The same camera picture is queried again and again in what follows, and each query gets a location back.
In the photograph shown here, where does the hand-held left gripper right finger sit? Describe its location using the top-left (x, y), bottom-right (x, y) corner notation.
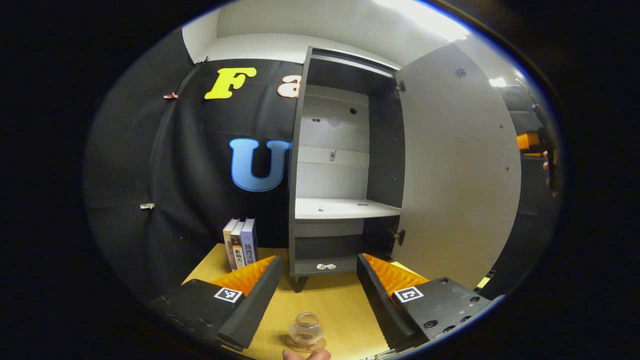
top-left (356, 252), bottom-right (502, 354)

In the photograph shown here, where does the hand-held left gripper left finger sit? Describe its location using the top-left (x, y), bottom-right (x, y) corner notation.
top-left (149, 254), bottom-right (285, 352)

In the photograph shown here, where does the clear plastic bottle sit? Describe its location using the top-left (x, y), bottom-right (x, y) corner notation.
top-left (288, 312), bottom-right (325, 350)

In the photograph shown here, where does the beige cabinet door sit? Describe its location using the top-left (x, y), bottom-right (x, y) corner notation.
top-left (390, 42), bottom-right (523, 291)

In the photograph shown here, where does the dark grey cabinet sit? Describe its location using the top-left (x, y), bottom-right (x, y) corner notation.
top-left (287, 46), bottom-right (407, 293)

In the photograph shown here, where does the dark spine book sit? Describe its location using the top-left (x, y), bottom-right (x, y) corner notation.
top-left (230, 220), bottom-right (246, 270)

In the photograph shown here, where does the white book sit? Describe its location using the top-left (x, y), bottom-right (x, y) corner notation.
top-left (222, 218), bottom-right (240, 271)

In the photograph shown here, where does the black backdrop cloth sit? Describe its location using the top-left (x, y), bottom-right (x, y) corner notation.
top-left (85, 30), bottom-right (563, 301)

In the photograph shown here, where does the long ceiling light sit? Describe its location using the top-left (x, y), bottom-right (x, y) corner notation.
top-left (374, 0), bottom-right (472, 42)

